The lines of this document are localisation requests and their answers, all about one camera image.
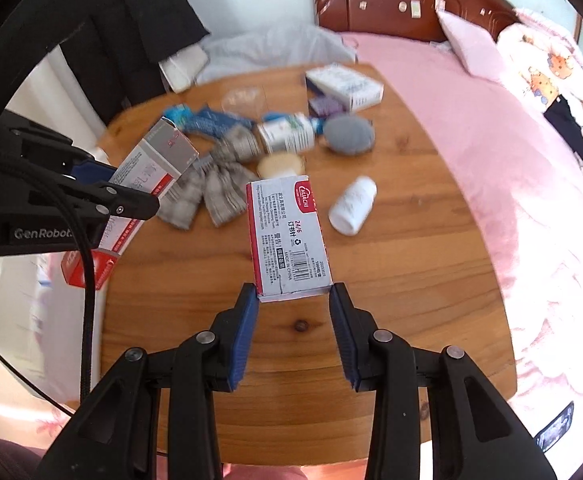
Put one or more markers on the white bottle green label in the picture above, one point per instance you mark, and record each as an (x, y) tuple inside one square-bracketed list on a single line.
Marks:
[(289, 132)]

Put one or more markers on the white crumpled cloth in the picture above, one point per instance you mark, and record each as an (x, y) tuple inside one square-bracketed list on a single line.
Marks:
[(271, 50)]

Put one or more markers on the purple small pouch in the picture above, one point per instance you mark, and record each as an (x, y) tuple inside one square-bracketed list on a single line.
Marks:
[(326, 107)]

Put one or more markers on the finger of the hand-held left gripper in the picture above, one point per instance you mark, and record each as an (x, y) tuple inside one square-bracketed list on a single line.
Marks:
[(121, 202), (93, 170)]

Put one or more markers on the dark clothing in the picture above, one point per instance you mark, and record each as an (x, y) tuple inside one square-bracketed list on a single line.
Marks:
[(566, 120)]

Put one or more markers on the black phone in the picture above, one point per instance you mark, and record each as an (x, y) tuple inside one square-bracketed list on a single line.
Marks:
[(556, 427)]

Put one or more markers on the black hanging jacket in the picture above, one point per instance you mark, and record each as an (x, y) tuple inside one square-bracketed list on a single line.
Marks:
[(146, 10)]

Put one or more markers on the pink pillow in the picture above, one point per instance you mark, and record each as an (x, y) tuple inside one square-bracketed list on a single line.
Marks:
[(471, 45)]

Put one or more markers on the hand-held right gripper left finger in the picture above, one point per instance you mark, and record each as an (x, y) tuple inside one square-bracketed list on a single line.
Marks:
[(241, 340)]

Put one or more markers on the white hanging garment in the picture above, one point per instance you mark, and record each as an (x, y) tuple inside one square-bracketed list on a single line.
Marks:
[(184, 67)]

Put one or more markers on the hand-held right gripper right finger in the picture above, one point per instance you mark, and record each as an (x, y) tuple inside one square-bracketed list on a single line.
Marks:
[(344, 340)]

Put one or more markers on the plaid fabric bow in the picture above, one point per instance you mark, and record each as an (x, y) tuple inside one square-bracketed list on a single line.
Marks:
[(221, 195)]

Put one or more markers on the white box blue print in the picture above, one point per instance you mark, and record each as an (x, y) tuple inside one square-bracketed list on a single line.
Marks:
[(346, 85)]

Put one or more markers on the white cartoon pillow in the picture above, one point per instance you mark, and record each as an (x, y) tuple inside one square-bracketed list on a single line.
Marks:
[(536, 60)]

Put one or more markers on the clear plastic bag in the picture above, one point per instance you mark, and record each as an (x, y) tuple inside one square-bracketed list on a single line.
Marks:
[(244, 100)]

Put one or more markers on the red white staples box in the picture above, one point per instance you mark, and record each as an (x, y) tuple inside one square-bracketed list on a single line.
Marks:
[(286, 240)]

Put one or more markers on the white pill bottle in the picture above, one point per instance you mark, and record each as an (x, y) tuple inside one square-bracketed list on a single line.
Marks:
[(351, 205)]

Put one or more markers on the round gold tin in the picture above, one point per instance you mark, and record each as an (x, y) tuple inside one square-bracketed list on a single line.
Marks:
[(279, 165)]

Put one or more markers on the white floral curtain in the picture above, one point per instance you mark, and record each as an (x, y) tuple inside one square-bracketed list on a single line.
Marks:
[(21, 335)]

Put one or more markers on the blue lettered packet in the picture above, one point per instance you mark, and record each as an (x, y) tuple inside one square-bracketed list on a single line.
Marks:
[(216, 121)]

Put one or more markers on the pink bed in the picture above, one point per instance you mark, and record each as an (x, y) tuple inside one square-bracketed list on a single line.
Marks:
[(496, 160)]

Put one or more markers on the grey red toothpaste box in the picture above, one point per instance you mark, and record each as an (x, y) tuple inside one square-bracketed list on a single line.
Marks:
[(161, 160)]

